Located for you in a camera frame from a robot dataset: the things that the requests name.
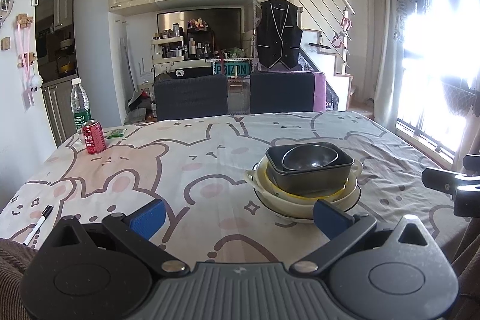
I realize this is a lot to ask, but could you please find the large square steel tray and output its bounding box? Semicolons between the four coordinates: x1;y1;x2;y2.
265;142;354;195

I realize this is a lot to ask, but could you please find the large cream two-handled bowl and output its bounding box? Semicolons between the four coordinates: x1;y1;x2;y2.
243;157;364;216

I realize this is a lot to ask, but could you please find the round steel bowl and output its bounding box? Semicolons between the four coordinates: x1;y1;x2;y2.
281;145;338;172

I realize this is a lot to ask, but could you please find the white lemon pattern bowl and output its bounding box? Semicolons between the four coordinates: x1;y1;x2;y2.
256;157;356;205

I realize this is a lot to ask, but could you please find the cartoon bear tablecloth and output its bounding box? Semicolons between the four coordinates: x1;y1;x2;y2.
1;111;468;264

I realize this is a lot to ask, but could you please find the black white marker pen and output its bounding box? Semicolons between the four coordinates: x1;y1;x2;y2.
23;205;54;246

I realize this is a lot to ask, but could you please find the red soda can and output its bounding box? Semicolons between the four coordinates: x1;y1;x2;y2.
81;119;107;154

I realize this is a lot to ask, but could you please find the green snack packet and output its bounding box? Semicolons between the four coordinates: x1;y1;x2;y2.
105;128;127;140

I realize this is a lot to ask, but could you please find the white curtain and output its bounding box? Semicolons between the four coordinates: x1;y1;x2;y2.
373;0;413;132

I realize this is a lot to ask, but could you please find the pink cloth on chair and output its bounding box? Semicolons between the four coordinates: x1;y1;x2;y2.
312;72;326;112

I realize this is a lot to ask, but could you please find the clear plastic water bottle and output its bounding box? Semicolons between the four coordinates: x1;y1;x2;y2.
70;77;92;134

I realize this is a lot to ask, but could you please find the left dark chair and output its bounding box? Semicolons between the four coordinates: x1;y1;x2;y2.
154;75;228;121

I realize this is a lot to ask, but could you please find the dark chair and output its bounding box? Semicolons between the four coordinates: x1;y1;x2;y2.
250;71;315;114
154;75;228;121

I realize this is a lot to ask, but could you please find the right dark chair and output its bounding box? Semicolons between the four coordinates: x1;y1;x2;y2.
250;71;315;114

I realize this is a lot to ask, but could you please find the white storage shelf rack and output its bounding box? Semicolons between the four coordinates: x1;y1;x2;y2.
151;37;185;64

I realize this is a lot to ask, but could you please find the teal poizon box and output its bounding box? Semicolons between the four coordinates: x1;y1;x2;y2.
212;60;251;78

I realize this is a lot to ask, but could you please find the black vest on hanger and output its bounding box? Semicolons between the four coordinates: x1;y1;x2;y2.
256;0;303;70

